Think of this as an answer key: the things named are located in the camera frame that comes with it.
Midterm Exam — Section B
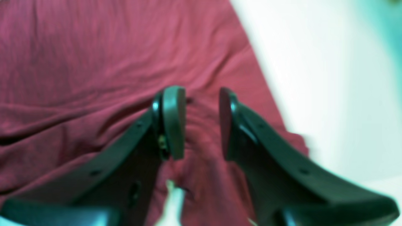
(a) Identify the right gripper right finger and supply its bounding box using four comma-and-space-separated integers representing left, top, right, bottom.
219, 88, 400, 226

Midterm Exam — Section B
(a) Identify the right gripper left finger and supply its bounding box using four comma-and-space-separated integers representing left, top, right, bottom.
1, 86, 186, 226

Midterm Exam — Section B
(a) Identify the dark red t-shirt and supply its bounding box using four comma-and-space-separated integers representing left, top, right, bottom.
0, 0, 309, 226

